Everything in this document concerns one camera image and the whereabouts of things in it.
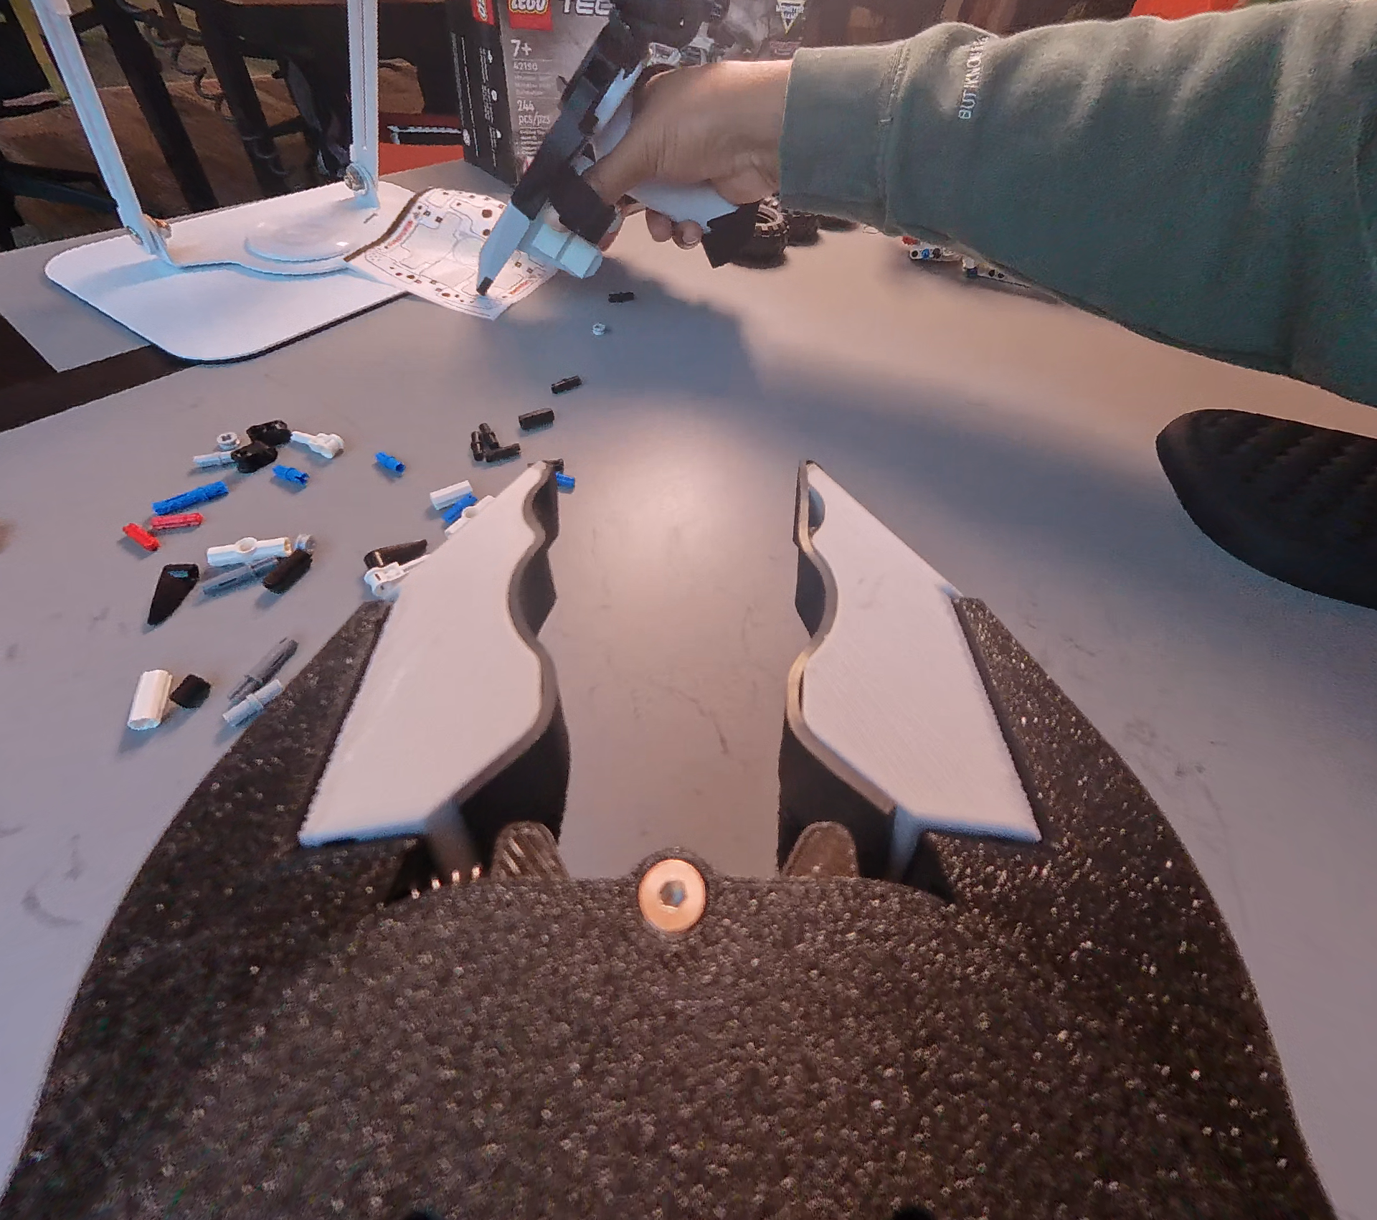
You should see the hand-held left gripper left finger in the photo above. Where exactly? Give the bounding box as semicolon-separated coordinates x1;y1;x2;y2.
297;461;568;848

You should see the white sticker sheet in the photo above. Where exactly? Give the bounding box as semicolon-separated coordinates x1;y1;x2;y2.
349;187;564;320

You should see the grey desk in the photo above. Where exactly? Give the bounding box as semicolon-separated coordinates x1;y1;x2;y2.
0;159;1377;1184

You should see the toy truck chassis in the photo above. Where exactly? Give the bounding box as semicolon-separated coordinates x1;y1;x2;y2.
901;235;1024;286

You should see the white book stand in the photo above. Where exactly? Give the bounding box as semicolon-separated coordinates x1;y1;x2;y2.
0;0;467;363

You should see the person's right hand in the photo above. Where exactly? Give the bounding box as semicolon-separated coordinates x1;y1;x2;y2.
584;57;798;251

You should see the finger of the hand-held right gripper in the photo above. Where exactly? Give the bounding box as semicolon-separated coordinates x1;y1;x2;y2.
475;198;545;296

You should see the pile of small toy parts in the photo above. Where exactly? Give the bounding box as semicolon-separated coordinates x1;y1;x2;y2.
121;422;577;732

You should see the toy truck box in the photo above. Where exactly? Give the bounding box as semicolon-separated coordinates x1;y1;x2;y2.
444;0;819;182

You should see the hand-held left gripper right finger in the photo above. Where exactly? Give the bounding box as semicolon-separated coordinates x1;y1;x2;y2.
788;461;1043;845

